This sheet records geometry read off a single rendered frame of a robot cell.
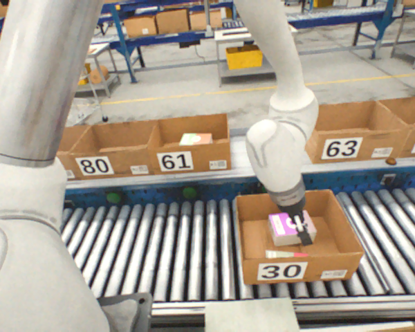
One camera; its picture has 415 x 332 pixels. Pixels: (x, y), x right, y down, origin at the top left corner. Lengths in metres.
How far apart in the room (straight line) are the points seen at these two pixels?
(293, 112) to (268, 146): 0.14
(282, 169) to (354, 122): 1.11
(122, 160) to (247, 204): 0.63
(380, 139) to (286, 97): 0.80
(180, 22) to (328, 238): 4.72
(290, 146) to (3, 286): 0.48
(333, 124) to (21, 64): 1.43
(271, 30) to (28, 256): 0.43
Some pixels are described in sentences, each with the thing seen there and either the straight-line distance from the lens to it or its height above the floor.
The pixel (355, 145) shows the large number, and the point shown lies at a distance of 1.31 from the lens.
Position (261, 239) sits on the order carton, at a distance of 1.11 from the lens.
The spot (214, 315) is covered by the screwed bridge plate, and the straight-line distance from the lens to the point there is 0.98.
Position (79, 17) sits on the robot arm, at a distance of 0.41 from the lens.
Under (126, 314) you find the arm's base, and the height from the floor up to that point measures 1.25.
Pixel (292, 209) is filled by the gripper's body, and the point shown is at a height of 1.18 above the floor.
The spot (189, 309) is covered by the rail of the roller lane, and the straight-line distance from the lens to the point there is 1.01.
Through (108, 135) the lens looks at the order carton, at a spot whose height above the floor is 0.97.
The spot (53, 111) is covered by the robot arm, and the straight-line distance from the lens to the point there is 0.42.
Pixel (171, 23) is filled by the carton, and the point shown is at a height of 0.95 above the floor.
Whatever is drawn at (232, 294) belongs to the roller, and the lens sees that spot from 1.01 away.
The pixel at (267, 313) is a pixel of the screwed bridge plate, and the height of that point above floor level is 0.75.
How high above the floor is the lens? 1.67
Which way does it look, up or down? 38 degrees down
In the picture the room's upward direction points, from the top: 8 degrees counter-clockwise
